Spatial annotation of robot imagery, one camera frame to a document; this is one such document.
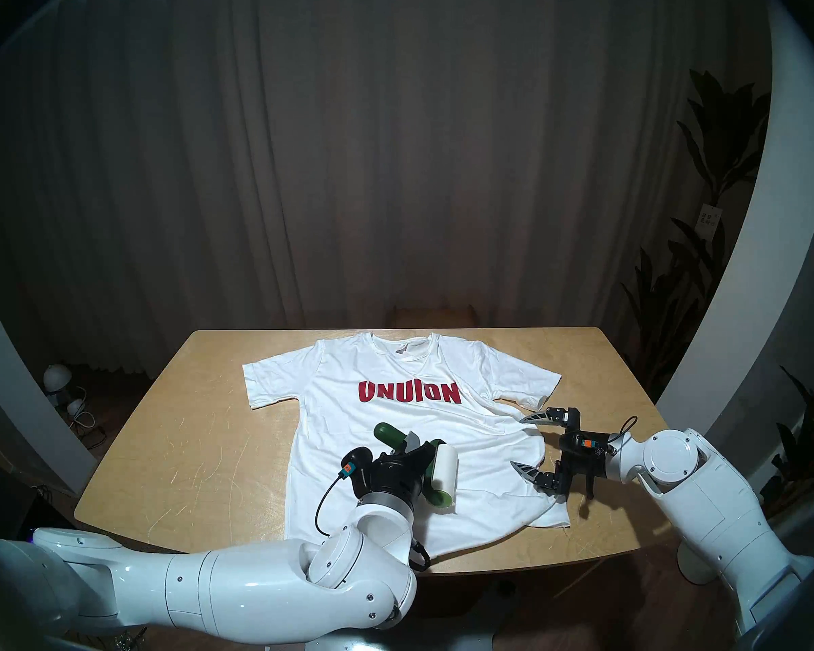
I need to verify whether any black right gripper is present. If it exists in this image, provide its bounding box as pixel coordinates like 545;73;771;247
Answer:
510;407;615;501

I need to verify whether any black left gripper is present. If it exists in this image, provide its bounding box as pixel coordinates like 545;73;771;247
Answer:
363;431;436;505

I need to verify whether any green handled lint roller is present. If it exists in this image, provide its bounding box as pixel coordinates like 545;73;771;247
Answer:
373;422;461;511

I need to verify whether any white t-shirt red print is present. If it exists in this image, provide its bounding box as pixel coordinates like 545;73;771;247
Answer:
243;332;570;560

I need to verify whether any brown wooden chair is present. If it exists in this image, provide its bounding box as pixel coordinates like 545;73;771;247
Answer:
388;305;479;330

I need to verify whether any white curved pillar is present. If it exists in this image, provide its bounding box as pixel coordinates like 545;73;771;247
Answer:
0;256;98;498
655;0;814;457

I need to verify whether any plant in white pot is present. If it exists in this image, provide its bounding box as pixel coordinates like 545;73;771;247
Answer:
678;365;814;585

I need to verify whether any beige pleated curtain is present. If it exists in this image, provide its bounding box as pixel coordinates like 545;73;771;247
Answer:
0;0;767;379

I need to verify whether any tall dark leafy plant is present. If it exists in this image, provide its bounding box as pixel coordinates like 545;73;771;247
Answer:
621;70;773;399

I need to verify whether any white mushroom lamp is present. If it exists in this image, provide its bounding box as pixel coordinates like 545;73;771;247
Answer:
43;363;73;406

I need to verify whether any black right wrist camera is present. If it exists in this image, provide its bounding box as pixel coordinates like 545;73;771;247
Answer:
560;431;613;455

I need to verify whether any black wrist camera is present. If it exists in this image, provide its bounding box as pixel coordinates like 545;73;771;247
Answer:
341;446;375;482
560;431;613;455

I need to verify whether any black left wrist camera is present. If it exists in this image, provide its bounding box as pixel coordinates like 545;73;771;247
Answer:
341;446;375;482

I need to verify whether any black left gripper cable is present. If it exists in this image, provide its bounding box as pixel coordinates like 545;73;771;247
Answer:
314;475;433;574

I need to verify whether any white floor cable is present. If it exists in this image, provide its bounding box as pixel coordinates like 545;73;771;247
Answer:
71;385;99;432

